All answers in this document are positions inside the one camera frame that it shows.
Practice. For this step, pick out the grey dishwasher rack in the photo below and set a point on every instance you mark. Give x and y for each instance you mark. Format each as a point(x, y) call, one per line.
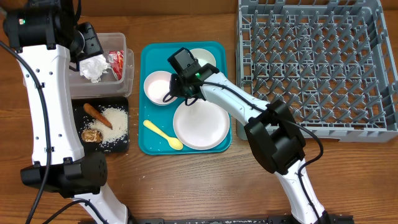
point(330, 62)

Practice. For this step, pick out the teal serving tray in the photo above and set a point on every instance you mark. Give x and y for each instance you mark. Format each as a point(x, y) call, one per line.
point(154, 58)

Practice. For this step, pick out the clear plastic bin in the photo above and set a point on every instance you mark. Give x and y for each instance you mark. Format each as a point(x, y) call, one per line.
point(115, 84)

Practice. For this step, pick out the black plastic tray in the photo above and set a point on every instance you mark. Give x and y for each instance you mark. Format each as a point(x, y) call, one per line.
point(83, 119)

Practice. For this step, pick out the yellow plastic spoon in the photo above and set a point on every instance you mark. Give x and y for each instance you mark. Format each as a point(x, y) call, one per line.
point(174, 143)

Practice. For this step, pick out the white bowl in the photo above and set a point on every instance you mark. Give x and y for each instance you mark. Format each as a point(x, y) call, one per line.
point(203, 56)

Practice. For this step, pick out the red snack wrapper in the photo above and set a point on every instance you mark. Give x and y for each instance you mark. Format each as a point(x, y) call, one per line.
point(116, 61)

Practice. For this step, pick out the white napkin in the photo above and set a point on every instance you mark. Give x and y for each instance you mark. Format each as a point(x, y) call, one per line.
point(93, 68)

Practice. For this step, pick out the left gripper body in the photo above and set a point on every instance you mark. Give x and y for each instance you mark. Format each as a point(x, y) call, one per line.
point(88, 43)

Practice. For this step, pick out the brown sausage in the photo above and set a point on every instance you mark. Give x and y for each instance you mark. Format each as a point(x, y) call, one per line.
point(96, 115)

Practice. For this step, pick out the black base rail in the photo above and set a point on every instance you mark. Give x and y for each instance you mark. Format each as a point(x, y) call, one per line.
point(283, 219)

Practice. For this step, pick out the brown food chunk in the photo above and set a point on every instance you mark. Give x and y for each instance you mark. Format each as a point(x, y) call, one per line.
point(91, 135)

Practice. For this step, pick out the white round plate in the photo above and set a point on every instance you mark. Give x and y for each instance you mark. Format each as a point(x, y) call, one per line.
point(202, 125)

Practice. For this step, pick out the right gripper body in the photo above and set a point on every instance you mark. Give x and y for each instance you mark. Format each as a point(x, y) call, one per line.
point(183, 92)

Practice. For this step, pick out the pile of white rice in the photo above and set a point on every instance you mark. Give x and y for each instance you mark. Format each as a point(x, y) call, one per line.
point(119, 121)

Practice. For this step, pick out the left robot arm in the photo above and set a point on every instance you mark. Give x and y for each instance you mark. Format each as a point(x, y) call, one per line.
point(49, 42)

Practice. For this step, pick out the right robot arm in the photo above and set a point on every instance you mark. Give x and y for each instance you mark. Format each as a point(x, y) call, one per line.
point(275, 139)

